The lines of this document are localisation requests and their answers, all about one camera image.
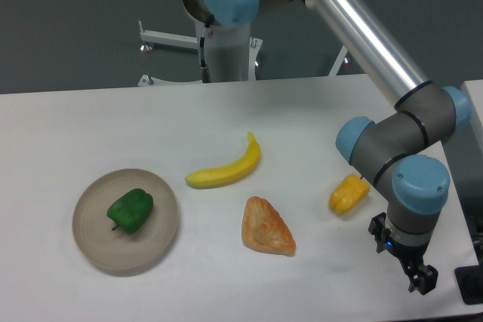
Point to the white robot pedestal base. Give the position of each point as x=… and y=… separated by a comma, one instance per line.
x=286, y=42

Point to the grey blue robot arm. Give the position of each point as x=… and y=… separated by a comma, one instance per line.
x=388, y=154

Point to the beige round plate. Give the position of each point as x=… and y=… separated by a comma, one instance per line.
x=117, y=252

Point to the yellow toy banana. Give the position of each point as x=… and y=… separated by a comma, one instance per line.
x=229, y=173

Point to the yellow toy bell pepper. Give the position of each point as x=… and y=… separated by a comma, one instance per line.
x=350, y=192

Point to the toy pastry turnover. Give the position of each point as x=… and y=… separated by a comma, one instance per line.
x=263, y=229

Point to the black device at edge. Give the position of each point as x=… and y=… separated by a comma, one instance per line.
x=469, y=281

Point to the green toy bell pepper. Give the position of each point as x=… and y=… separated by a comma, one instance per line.
x=131, y=210

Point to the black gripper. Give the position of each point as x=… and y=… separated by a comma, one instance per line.
x=409, y=249

